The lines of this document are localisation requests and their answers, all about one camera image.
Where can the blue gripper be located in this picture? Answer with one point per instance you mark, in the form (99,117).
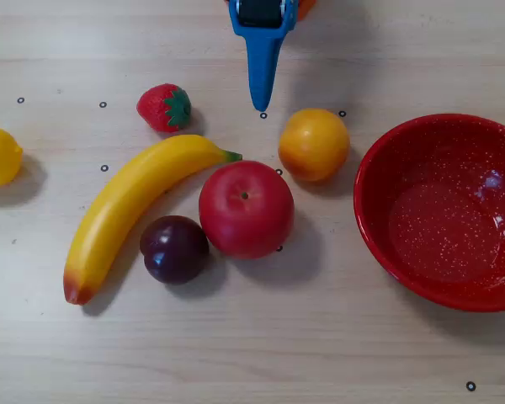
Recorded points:
(261,42)

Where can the red speckled enamel bowl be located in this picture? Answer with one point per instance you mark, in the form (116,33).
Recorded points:
(442,227)

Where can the orange yellow plastic peach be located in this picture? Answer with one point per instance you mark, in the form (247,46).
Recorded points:
(313,145)

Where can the red plastic strawberry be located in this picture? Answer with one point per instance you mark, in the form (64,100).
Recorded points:
(155,107)

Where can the red plastic apple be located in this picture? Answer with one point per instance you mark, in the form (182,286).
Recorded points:
(246,214)

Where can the yellow plastic banana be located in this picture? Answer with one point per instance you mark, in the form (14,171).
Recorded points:
(122,202)

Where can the dark purple plastic plum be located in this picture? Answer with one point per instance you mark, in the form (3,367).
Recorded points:
(174,252)

